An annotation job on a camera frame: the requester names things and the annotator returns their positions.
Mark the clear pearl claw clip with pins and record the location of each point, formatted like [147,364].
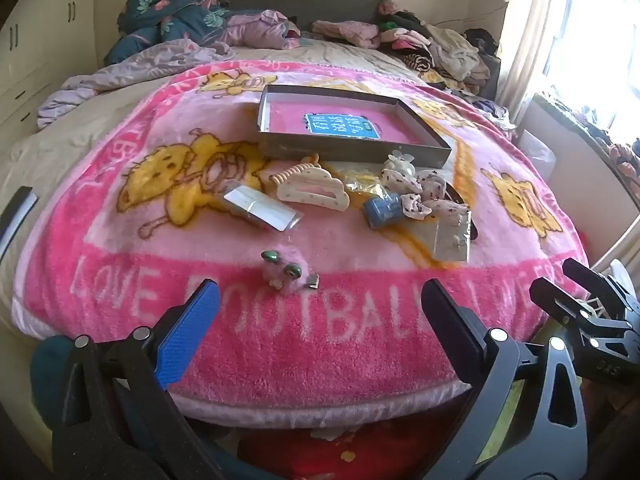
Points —
[400,160]

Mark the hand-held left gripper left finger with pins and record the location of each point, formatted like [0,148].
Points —
[185,330]

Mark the cream wardrobe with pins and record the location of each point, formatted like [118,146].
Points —
[45,35]

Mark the cream hair claw clip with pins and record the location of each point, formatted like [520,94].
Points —
[305,190]

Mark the pink fuzzy hair clip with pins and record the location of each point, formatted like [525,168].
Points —
[280,272]

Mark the pile of mixed clothes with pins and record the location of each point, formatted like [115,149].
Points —
[450,50]

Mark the bed with beige sheet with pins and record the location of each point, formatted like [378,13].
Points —
[60,145]

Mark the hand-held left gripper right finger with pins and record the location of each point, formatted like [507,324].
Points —
[450,330]

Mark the small blue box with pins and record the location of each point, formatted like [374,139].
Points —
[382,212]

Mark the red printed cloth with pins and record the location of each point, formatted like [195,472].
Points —
[350,450]

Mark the clear plastic packet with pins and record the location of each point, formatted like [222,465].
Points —
[260,207]

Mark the pink printed blanket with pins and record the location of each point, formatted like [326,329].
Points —
[350,260]

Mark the pink folded clothes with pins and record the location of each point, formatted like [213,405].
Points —
[345,32]

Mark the yellow jewelry packet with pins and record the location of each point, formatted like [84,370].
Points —
[362,185]

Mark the clear plastic container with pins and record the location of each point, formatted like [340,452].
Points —
[537,157]

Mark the lilac garment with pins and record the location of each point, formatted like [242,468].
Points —
[260,30]

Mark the pale curtain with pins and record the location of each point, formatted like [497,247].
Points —
[530,35]

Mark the dark floral duvet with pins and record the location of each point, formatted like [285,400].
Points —
[165,15]

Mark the window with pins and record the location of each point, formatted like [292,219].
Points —
[600,35]

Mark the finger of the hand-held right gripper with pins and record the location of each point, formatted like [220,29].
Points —
[560,300]
[585,275]

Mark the grey headboard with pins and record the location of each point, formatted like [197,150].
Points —
[325,0]

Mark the earring card packet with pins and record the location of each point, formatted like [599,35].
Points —
[445,240]

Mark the purple bed sheet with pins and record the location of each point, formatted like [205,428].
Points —
[150,57]

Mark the grey cardboard box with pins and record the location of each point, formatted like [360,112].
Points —
[280,145]

